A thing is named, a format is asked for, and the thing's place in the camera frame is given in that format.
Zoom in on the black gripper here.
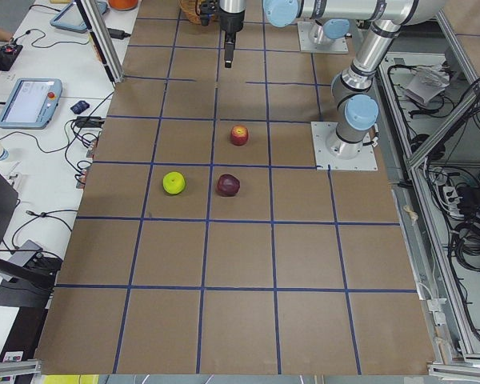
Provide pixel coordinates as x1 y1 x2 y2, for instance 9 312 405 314
218 9 245 68

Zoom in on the red yellow apple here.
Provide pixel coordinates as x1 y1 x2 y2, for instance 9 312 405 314
230 125 249 146

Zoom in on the dark red apple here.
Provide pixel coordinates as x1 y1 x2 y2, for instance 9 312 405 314
216 174 241 197

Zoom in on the green apple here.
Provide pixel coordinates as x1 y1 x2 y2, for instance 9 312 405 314
162 171 186 195

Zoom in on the woven wicker basket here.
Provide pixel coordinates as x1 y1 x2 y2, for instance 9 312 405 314
178 0 218 26

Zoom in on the teach pendant far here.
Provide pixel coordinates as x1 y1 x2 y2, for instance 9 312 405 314
50 1 90 33

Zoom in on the teach pendant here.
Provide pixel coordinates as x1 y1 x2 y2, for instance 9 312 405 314
0 78 62 130
50 1 90 33

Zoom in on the teach pendant near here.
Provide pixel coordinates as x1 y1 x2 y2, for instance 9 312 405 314
0 78 62 130

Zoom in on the black power strip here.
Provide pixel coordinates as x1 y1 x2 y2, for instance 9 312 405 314
457 186 480 208

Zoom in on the black monitor stand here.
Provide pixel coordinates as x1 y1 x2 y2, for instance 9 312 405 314
0 175 62 309

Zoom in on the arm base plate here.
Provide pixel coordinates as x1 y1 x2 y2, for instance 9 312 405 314
311 122 378 171
298 18 350 54

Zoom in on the aluminium frame post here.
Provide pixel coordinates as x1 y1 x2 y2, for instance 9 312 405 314
76 0 124 83

